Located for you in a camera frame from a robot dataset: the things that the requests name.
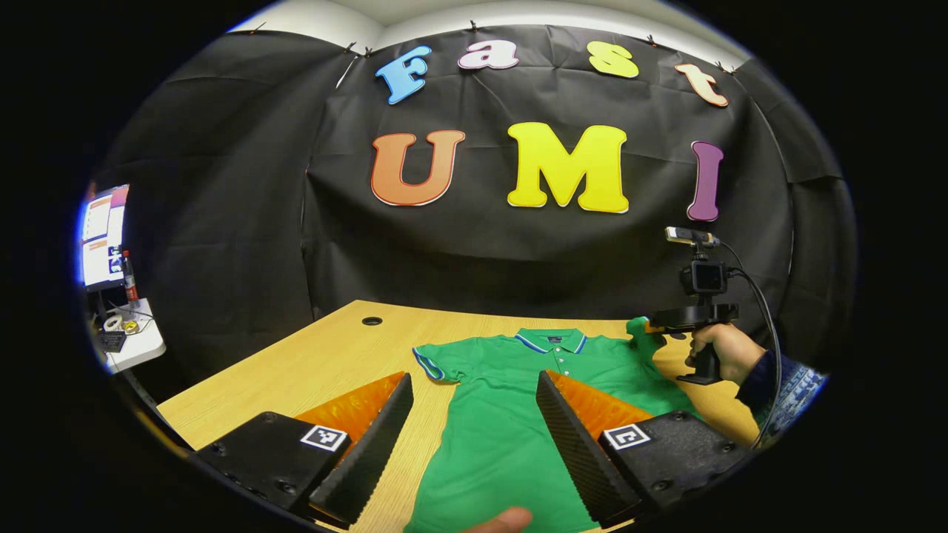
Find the computer monitor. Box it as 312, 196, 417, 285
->
80, 185, 130, 289

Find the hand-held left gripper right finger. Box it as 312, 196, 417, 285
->
536, 370, 749, 528

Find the white side table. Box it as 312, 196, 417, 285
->
93, 298, 167, 373

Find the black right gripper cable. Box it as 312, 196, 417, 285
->
718, 241, 783, 449

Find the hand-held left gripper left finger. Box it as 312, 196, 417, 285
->
194, 372, 414, 528

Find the black backdrop cloth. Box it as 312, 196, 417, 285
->
89, 22, 860, 386

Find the green T-shirt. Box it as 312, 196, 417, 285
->
404, 317, 704, 533

